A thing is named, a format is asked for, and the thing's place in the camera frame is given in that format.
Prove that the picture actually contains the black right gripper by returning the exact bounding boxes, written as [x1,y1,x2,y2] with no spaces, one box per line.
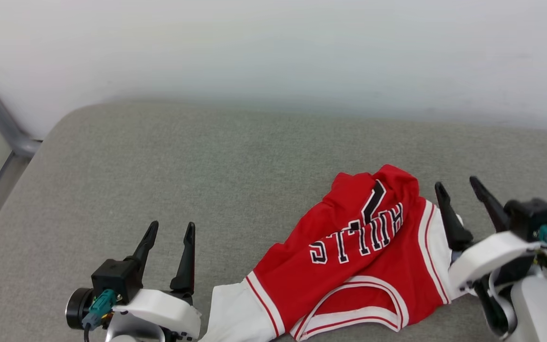
[434,176,538,337]

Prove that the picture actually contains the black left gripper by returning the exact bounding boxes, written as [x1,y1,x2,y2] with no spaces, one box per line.
[65,220,196,329]

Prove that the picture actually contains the red and white basketball jersey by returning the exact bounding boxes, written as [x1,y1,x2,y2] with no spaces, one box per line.
[198,164,466,342]

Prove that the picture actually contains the grey fabric sofa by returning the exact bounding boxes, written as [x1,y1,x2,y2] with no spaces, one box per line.
[0,99,547,342]

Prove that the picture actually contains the white left camera bracket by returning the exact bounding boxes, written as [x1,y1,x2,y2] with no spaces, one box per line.
[112,288,202,342]

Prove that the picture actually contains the grey metal frame rail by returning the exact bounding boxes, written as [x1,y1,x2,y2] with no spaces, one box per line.
[0,55,42,259]

